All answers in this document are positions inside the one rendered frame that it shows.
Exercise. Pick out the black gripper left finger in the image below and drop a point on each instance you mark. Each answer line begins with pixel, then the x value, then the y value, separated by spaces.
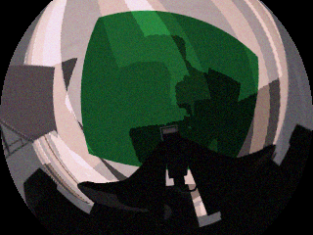
pixel 143 191

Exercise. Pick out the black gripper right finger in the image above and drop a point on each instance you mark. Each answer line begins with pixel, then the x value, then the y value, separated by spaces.
pixel 218 176

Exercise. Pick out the black cooling fan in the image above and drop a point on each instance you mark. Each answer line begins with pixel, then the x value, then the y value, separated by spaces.
pixel 179 213

